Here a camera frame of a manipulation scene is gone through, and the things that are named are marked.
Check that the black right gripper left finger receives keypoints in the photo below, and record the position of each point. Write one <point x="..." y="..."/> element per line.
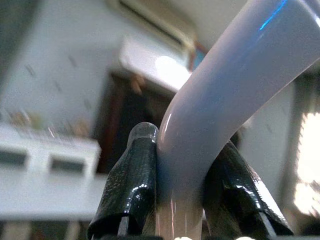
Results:
<point x="132" y="180"/>

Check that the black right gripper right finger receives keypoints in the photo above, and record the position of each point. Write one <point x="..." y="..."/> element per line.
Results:
<point x="240" y="190"/>

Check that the dark wooden doorway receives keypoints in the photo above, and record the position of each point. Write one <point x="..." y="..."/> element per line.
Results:
<point x="130" y="112"/>

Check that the white cabinet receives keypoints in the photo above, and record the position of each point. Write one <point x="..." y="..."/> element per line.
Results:
<point x="45" y="172"/>

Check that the white air conditioner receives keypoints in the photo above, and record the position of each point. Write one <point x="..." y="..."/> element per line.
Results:
<point x="152" y="60"/>

